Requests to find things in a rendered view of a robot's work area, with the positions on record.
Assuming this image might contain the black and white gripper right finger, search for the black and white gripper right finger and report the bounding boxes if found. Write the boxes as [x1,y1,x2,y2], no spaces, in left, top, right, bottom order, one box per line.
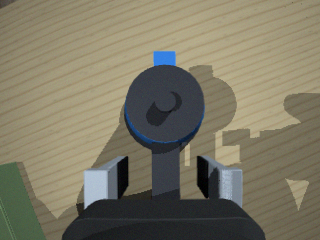
[197,156,242,208]

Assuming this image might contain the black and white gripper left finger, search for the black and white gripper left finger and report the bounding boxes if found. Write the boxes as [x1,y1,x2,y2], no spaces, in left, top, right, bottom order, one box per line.
[84,156,129,210]

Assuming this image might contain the dark grey round disc with central stud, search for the dark grey round disc with central stud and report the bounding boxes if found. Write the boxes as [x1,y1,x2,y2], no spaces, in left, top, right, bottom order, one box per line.
[124,105,200,150]

